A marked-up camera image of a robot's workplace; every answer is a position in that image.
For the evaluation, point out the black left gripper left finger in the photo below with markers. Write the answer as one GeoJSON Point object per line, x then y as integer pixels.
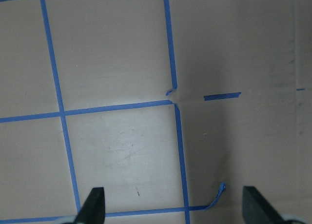
{"type": "Point", "coordinates": [93, 209]}

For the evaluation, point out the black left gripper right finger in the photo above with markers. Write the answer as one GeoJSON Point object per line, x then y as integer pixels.
{"type": "Point", "coordinates": [257, 210]}

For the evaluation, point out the brown paper table cover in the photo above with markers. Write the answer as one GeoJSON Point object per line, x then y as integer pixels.
{"type": "Point", "coordinates": [172, 106]}

